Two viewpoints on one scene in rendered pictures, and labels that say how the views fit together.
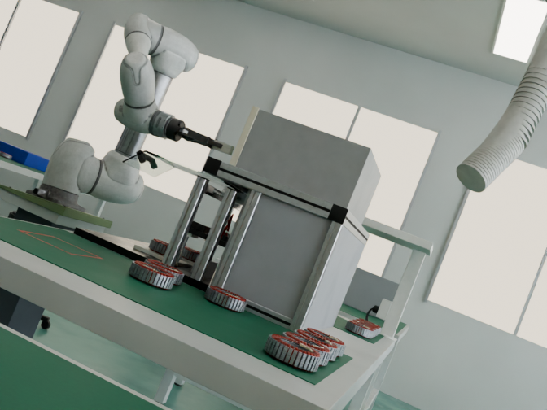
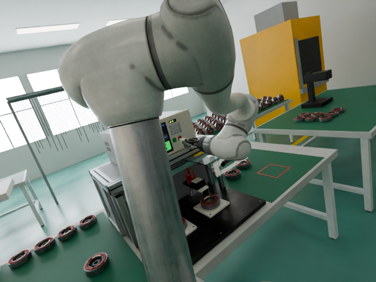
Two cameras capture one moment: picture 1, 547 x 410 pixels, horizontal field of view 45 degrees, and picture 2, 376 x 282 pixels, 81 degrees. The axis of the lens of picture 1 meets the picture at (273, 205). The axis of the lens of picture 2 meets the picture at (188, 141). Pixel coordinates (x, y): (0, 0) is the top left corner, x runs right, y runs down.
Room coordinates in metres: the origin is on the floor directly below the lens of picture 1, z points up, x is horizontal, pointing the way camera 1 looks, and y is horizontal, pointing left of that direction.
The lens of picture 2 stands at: (3.01, 1.01, 1.48)
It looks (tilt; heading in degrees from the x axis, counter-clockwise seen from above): 15 degrees down; 223
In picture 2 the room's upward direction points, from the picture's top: 16 degrees counter-clockwise
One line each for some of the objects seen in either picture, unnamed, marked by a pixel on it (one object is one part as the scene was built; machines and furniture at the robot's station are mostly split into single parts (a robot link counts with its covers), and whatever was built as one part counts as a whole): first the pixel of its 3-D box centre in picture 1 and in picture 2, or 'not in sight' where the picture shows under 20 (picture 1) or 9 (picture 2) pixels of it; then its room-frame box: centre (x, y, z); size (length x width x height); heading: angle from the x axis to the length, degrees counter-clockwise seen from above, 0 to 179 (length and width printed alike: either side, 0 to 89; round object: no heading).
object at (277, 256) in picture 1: (275, 260); not in sight; (1.87, -0.06, 0.91); 0.28 x 0.03 x 0.32; 75
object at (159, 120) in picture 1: (164, 125); (213, 145); (2.26, 0.45, 1.18); 0.09 x 0.06 x 0.09; 164
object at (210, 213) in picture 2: (163, 256); (211, 205); (2.17, 0.27, 0.78); 0.15 x 0.15 x 0.01; 75
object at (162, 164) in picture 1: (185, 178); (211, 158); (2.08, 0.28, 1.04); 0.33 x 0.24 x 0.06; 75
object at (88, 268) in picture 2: not in sight; (96, 263); (2.74, -0.04, 0.77); 0.11 x 0.11 x 0.04
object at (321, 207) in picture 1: (296, 206); (151, 156); (2.20, -0.07, 1.09); 0.68 x 0.44 x 0.05; 165
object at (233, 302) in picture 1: (225, 298); not in sight; (1.76, 0.02, 0.77); 0.11 x 0.11 x 0.04
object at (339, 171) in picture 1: (310, 171); (147, 136); (2.19, -0.07, 1.22); 0.44 x 0.39 x 0.20; 165
